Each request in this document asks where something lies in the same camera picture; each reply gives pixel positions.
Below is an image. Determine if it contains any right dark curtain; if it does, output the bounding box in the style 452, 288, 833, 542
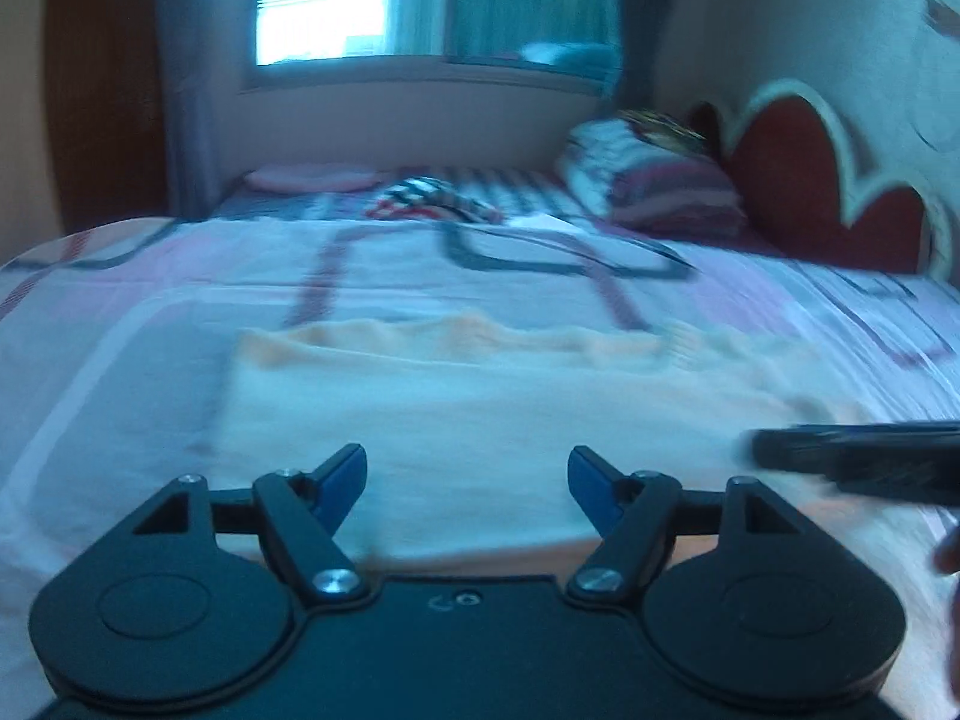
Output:
615, 0, 674, 109

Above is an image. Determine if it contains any red white headboard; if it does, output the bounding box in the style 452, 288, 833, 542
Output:
685, 78, 957, 281

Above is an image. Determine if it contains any patterned pink white bedsheet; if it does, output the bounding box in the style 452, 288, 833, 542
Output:
2, 220, 958, 718

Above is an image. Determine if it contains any cream knit sweater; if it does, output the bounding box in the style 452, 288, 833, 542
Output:
210, 312, 867, 567

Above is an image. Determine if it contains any colourful item on quilt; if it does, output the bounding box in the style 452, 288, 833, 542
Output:
619, 109, 709, 154

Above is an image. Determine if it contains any pink pillow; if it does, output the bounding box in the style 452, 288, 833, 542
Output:
242, 163, 382, 195

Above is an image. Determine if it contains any striped black white garment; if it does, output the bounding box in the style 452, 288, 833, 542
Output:
364, 176, 505, 224

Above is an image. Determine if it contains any folded striped quilt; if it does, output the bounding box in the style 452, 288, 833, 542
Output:
555, 114, 747, 241

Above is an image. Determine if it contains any dark wooden door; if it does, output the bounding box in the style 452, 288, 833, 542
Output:
44, 0, 167, 232

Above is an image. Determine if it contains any left grey curtain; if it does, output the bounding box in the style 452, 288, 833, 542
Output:
155, 0, 221, 221

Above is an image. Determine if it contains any window with curtains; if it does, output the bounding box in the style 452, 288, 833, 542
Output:
249, 0, 620, 88

